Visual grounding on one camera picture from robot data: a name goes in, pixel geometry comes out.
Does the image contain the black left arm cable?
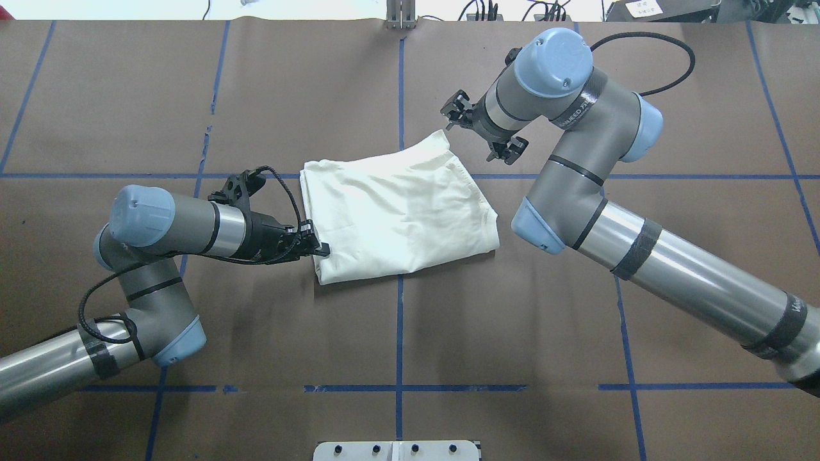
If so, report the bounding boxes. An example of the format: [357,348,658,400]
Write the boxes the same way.
[78,165,305,346]

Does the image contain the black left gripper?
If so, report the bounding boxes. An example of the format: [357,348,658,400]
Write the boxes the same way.
[208,168,331,264]

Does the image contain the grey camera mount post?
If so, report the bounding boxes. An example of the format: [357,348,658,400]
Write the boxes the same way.
[384,0,418,30]

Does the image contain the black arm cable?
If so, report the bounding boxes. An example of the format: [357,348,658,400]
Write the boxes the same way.
[589,31,696,98]
[78,165,305,346]

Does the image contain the cream long-sleeve printed shirt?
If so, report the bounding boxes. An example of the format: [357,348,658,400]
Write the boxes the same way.
[299,129,500,286]

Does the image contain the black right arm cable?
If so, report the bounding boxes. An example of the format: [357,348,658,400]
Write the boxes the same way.
[589,31,696,98]

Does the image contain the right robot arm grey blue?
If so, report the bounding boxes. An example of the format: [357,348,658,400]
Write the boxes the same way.
[441,26,818,396]

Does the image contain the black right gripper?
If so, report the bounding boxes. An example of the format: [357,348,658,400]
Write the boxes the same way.
[440,91,529,165]

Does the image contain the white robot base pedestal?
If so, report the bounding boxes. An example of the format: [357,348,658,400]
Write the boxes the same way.
[311,440,483,460]

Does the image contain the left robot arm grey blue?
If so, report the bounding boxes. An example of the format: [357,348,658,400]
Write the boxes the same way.
[1,166,331,423]

